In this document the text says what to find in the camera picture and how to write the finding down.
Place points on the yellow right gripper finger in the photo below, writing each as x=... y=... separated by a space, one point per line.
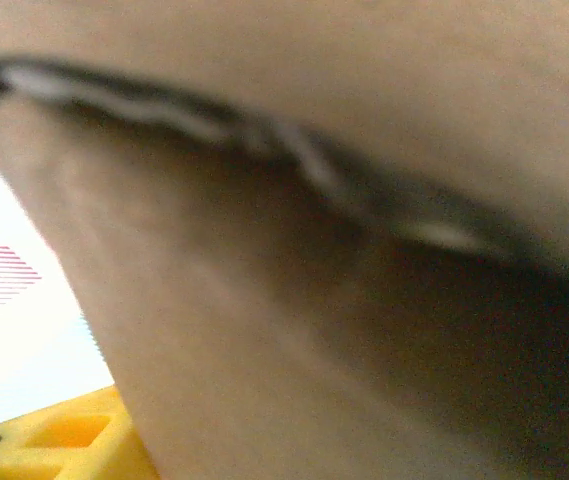
x=64 y=445

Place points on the brown cardboard box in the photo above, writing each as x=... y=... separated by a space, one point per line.
x=339 y=225

